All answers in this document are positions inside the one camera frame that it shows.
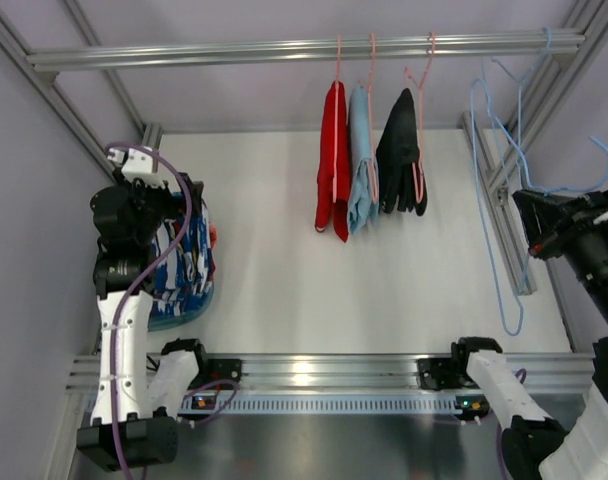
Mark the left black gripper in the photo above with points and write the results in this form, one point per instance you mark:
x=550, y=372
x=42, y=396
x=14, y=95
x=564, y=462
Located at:
x=185, y=195

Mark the aluminium hanging rail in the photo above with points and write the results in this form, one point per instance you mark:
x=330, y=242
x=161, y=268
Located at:
x=522, y=42

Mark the red trousers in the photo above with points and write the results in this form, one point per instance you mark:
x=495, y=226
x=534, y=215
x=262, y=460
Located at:
x=328, y=212

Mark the black trousers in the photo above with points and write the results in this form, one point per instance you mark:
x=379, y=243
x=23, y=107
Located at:
x=402, y=185

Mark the left aluminium frame strut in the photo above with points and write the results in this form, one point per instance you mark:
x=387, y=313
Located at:
x=93, y=107

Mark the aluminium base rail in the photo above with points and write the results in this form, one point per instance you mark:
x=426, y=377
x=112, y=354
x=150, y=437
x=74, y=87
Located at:
x=546, y=373

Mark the light blue trousers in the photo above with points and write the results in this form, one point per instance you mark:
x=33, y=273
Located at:
x=363, y=204

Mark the blue patterned trousers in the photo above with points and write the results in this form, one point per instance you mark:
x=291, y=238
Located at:
x=184, y=270

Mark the empty blue hanger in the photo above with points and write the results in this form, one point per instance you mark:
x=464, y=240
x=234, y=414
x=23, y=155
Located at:
x=522, y=80

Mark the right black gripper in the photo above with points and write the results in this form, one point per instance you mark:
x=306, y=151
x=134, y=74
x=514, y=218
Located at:
x=557, y=226

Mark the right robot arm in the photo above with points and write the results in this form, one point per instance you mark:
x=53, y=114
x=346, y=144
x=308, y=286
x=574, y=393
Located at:
x=533, y=444

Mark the aluminium frame strut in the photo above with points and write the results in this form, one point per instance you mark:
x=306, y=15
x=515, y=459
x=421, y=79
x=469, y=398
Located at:
x=93, y=107
x=498, y=162

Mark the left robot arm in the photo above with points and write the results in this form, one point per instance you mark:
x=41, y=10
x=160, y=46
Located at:
x=154, y=271

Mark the red white garment in basket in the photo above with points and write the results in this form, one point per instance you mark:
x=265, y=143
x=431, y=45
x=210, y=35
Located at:
x=212, y=235

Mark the slotted cable duct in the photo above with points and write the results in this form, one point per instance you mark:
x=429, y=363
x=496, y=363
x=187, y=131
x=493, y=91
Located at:
x=406, y=403

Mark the right aluminium frame strut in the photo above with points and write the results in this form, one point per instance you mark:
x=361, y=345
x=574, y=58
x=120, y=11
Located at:
x=498, y=162

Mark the teal plastic basket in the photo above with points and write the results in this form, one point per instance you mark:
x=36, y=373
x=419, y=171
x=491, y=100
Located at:
x=204, y=310

